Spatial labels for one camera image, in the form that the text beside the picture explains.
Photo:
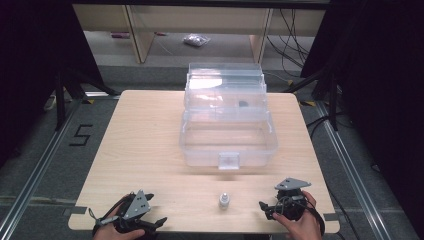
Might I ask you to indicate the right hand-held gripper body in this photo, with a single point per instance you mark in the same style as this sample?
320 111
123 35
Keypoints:
290 199

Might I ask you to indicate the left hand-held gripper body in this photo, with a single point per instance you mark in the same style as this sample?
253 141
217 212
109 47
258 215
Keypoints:
137 206

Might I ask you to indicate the small white dropper bottle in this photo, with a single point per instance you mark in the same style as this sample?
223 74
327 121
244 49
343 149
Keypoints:
224 201

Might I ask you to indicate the clear plastic storage box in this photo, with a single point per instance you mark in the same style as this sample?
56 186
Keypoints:
228 123

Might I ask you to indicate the person's right hand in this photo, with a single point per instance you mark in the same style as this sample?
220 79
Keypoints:
301 226

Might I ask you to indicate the person's left hand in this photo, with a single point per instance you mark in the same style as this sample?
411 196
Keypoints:
115 234

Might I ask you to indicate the small dark object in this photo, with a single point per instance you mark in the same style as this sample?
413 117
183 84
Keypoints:
243 103

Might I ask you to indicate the black metal stand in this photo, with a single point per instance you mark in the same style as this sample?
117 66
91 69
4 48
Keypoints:
331 100
60 100

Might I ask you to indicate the clear plastic bag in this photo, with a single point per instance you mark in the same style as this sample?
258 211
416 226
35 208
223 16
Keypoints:
196 40

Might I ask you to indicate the beige wooden desk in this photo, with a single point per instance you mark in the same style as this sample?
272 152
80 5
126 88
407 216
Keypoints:
200 20

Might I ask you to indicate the aluminium floor rail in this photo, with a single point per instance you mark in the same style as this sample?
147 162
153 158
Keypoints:
355 170
31 176

